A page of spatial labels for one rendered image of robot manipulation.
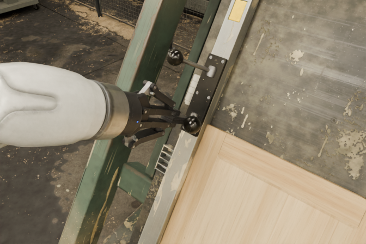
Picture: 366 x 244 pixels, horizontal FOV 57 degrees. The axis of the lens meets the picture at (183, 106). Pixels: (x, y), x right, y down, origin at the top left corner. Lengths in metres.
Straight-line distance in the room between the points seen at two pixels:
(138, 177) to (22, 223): 1.56
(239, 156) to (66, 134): 0.47
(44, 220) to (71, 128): 2.04
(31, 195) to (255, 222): 2.01
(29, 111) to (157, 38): 0.61
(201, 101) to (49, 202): 1.87
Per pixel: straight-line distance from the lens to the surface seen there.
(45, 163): 2.81
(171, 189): 0.88
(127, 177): 1.05
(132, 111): 0.54
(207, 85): 0.82
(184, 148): 0.85
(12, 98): 0.41
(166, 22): 0.98
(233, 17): 0.84
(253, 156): 0.80
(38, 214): 2.51
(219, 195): 0.84
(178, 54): 0.75
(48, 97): 0.42
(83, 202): 1.06
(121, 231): 1.33
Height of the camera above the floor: 1.89
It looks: 37 degrees down
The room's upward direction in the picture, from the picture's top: straight up
